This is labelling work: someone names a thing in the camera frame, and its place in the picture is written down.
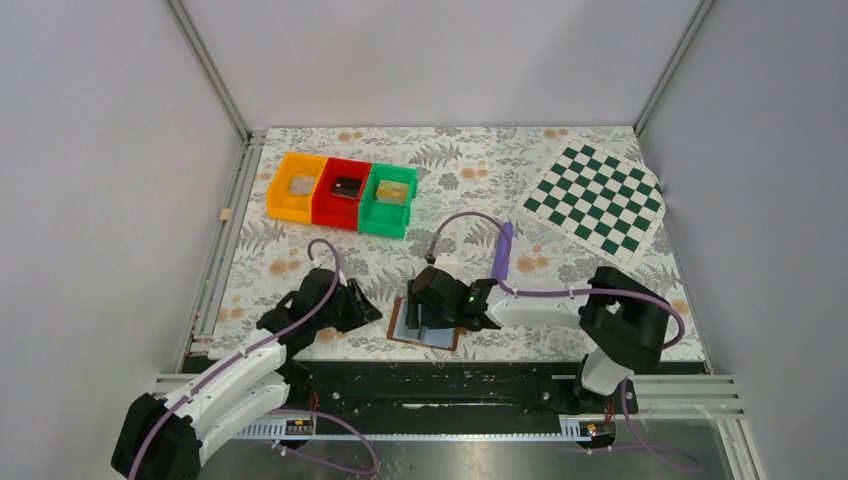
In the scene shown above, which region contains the green plastic bin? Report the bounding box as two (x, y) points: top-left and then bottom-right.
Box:
(357, 163), (418, 239)

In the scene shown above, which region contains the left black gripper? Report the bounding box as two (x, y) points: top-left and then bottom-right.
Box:
(315, 277), (381, 333)

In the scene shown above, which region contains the green white checkered board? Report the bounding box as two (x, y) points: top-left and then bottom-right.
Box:
(516, 137), (666, 270)

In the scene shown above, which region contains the brown leather card holder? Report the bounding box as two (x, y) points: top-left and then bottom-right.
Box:
(386, 297), (460, 351)

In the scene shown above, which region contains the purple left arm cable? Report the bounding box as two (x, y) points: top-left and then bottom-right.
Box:
(127, 238), (382, 480)

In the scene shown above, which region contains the gold card in green bin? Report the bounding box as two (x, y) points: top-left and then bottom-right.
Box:
(375, 179), (410, 205)

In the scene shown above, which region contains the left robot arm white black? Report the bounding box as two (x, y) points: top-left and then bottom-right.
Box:
(111, 268), (382, 479)

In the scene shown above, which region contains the red plastic bin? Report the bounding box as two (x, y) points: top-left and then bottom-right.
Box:
(311, 157), (372, 231)

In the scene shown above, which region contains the floral table mat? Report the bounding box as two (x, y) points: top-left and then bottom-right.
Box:
(201, 125), (709, 363)

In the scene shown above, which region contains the grey card in yellow bin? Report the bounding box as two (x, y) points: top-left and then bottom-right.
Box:
(288, 175), (316, 196)

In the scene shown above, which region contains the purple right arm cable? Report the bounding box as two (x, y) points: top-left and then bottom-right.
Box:
(427, 211), (704, 473)

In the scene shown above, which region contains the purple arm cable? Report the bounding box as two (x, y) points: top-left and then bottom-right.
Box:
(127, 238), (382, 480)
(427, 211), (704, 473)

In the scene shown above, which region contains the yellow plastic bin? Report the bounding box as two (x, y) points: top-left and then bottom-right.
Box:
(266, 152), (328, 224)

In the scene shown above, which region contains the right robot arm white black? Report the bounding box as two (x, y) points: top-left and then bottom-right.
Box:
(407, 265), (685, 412)

